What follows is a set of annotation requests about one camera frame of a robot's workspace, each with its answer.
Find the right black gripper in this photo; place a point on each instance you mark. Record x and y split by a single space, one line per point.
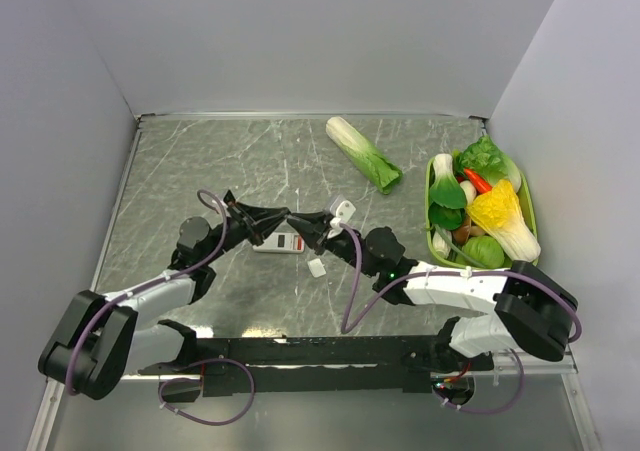
315 235

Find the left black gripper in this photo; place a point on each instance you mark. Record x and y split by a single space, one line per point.
246 216

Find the white remote control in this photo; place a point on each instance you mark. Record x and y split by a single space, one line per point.
278 243

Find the white battery cover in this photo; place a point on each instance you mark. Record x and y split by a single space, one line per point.
316 268

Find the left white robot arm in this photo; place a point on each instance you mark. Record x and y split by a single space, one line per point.
102 337

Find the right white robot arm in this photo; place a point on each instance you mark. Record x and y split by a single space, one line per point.
519 307

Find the long green napa cabbage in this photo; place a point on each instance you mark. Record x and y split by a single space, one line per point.
367 158

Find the bok choy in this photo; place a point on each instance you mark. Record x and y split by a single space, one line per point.
445 189

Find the brown mushroom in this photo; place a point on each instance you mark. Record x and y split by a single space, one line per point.
467 230

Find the white mushroom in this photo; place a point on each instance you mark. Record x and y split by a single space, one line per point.
469 191

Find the red chili pepper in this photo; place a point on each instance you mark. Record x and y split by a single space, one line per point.
479 183

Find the round green cabbage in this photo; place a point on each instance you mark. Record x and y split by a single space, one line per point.
486 251

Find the green lettuce head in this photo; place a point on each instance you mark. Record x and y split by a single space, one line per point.
487 160

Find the yellow napa cabbage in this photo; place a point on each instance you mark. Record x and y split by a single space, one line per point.
499 214

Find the green plastic tray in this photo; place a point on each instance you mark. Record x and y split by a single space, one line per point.
525 202

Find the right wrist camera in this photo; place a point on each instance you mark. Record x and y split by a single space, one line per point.
341 211

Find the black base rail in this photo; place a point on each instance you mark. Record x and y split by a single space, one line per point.
308 364

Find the aluminium frame rail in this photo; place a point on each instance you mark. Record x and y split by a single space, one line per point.
504 363

